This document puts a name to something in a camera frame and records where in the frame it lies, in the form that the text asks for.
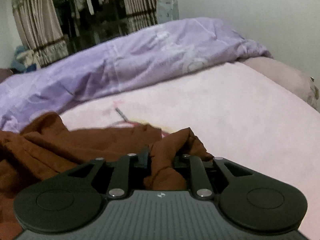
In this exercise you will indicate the pile of blue white clothes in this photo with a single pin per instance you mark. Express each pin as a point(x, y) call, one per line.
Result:
point(18, 63)

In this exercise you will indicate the fan with printed cover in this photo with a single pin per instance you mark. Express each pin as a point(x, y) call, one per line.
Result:
point(168, 8)

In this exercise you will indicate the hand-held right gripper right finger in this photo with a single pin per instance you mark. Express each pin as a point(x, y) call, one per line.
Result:
point(193, 172)

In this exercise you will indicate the brown button-up shirt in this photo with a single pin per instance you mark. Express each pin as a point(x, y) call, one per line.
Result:
point(50, 150)

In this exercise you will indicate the white cloth bag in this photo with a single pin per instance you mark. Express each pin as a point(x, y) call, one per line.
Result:
point(27, 57)

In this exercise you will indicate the beige striped curtain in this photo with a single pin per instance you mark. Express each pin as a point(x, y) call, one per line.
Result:
point(138, 2)
point(37, 22)

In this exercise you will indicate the purple duvet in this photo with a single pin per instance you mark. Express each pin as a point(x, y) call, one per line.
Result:
point(125, 62)

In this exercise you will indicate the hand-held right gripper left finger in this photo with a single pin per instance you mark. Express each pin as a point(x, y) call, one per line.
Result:
point(143, 158)

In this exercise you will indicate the row of hanging clothes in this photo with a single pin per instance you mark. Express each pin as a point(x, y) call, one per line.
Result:
point(92, 2)

